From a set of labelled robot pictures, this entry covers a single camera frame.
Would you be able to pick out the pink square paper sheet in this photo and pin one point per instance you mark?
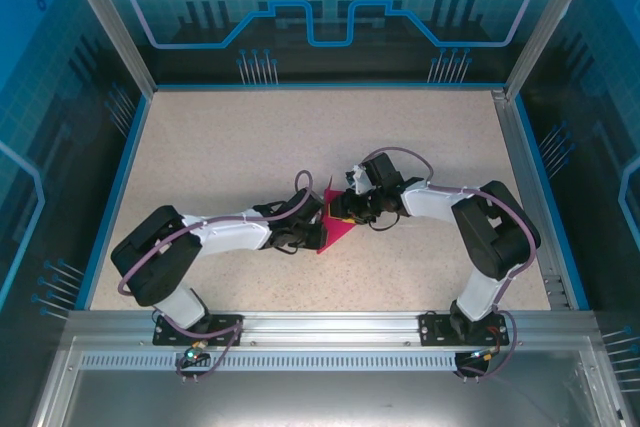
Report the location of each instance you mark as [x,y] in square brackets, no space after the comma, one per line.
[337,232]

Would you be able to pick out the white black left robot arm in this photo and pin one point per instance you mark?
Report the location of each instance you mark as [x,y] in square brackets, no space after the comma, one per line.
[230,234]

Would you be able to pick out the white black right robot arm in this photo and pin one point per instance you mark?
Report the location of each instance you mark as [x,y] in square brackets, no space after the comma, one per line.
[430,202]

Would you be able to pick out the blue table edge strip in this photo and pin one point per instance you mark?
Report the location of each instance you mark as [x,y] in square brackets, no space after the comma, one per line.
[112,202]
[552,207]

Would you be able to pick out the grey metal tray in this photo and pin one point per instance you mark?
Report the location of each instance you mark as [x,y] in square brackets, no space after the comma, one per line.
[320,397]

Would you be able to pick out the small circuit board with LED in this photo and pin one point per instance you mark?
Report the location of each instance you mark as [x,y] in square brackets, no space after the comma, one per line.
[485,354]
[196,353]

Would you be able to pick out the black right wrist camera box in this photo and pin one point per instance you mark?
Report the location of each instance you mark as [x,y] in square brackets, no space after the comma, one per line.
[340,206]

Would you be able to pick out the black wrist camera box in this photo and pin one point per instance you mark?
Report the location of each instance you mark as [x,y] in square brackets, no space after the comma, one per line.
[317,237]
[340,206]

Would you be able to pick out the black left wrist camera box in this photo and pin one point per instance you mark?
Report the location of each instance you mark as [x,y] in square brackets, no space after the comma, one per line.
[317,237]

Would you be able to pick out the aluminium mounting rail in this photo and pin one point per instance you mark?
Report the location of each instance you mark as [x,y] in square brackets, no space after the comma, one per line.
[330,327]

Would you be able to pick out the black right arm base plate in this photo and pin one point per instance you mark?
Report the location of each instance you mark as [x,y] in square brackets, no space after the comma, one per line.
[435,329]

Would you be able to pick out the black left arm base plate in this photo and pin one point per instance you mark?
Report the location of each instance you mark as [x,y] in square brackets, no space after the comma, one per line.
[225,329]

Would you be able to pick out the aluminium side rail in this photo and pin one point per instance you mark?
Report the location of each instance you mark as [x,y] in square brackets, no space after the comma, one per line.
[530,207]

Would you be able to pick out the aluminium enclosure post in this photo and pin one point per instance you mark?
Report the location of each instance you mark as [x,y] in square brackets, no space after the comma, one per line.
[545,22]
[120,32]

